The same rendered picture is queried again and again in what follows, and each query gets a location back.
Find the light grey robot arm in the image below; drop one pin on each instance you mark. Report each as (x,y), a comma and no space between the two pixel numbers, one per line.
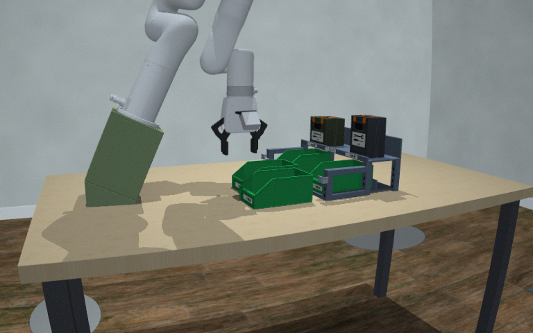
(176,33)

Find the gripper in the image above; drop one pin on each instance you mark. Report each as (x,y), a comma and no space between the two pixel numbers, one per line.
(232,122)

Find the olive green tool case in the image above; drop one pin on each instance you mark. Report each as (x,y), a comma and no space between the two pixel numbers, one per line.
(327,131)

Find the green bin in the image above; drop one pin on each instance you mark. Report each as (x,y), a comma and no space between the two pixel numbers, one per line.
(249,168)
(307,159)
(277,187)
(342,182)

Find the black tool case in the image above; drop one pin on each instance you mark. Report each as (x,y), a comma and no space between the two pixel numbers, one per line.
(367,135)

